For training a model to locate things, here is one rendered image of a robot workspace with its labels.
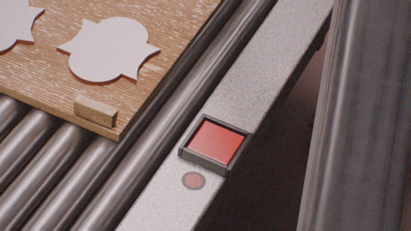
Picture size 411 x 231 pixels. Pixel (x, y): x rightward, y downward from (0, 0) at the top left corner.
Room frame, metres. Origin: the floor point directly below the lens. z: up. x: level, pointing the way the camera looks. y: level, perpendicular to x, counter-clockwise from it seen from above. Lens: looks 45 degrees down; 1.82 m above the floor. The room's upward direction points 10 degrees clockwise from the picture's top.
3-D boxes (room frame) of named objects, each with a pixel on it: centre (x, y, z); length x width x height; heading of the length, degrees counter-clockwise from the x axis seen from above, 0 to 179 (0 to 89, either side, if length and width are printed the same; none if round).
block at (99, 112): (0.84, 0.15, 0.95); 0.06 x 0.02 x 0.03; 73
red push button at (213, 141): (0.85, -0.01, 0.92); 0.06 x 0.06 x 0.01; 72
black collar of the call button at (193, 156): (0.85, -0.01, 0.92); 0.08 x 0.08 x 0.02; 72
